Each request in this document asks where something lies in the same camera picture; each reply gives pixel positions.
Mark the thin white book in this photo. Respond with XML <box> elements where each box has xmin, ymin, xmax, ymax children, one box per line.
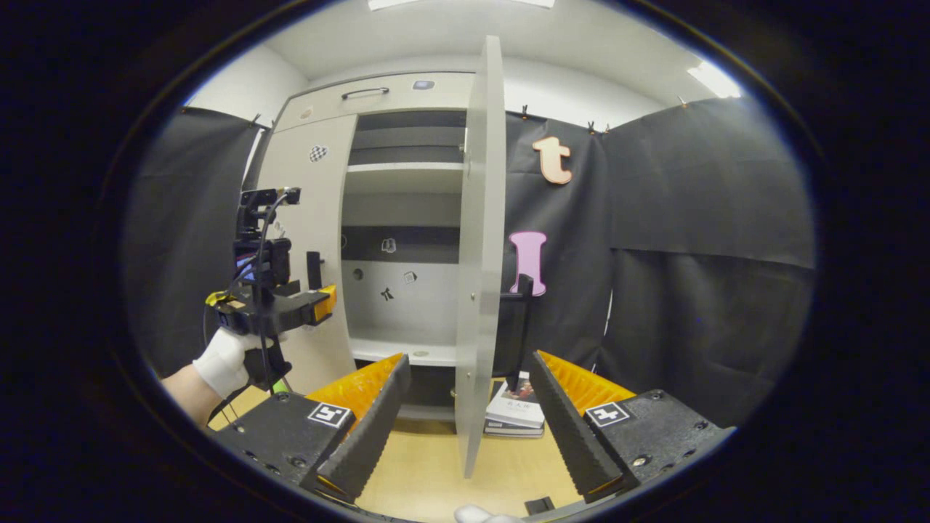
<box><xmin>485</xmin><ymin>420</ymin><xmax>544</xmax><ymax>438</ymax></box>

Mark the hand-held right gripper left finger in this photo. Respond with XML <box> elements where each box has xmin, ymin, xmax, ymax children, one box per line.
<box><xmin>211</xmin><ymin>353</ymin><xmax>411</xmax><ymax>503</ymax></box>

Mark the grey cabinet drawer front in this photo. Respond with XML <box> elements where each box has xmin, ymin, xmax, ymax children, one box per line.
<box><xmin>275</xmin><ymin>71</ymin><xmax>477</xmax><ymax>133</ymax></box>

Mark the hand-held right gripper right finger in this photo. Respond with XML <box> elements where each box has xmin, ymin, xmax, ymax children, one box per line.
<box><xmin>528</xmin><ymin>350</ymin><xmax>736</xmax><ymax>503</ymax></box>

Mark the white cabinet shelf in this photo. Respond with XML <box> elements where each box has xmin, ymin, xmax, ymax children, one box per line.
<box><xmin>347</xmin><ymin>161</ymin><xmax>466</xmax><ymax>194</ymax></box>
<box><xmin>349</xmin><ymin>336</ymin><xmax>458</xmax><ymax>368</ymax></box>

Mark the grey double-door shoe cabinet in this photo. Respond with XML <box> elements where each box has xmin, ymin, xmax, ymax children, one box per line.
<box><xmin>256</xmin><ymin>70</ymin><xmax>509</xmax><ymax>423</ymax></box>

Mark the white photo cover book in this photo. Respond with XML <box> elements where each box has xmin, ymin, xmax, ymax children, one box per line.
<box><xmin>485</xmin><ymin>372</ymin><xmax>546</xmax><ymax>429</ymax></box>

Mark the grey cabinet door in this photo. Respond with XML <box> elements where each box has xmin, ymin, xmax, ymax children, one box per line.
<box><xmin>256</xmin><ymin>114</ymin><xmax>358</xmax><ymax>397</ymax></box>
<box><xmin>454</xmin><ymin>35</ymin><xmax>507</xmax><ymax>479</ymax></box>

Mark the black backdrop cloth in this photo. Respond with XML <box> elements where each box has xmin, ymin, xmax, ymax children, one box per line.
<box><xmin>124</xmin><ymin>98</ymin><xmax>816</xmax><ymax>429</ymax></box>

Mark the large ceiling light panel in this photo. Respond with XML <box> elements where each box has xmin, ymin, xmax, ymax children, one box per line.
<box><xmin>367</xmin><ymin>0</ymin><xmax>557</xmax><ymax>11</ymax></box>

